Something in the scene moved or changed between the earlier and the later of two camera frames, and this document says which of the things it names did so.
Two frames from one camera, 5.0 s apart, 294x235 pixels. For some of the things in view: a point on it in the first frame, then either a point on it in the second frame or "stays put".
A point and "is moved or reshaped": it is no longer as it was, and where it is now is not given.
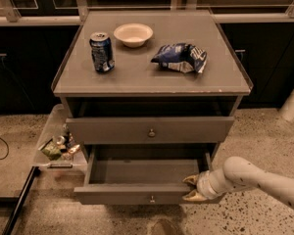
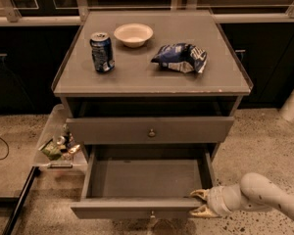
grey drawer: (142, 174) is moved or reshaped
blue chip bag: (182, 57) stays put
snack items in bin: (63, 146) stays put
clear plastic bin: (58, 149) stays put
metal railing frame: (30, 5) stays put
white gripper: (203, 184) → (218, 200)
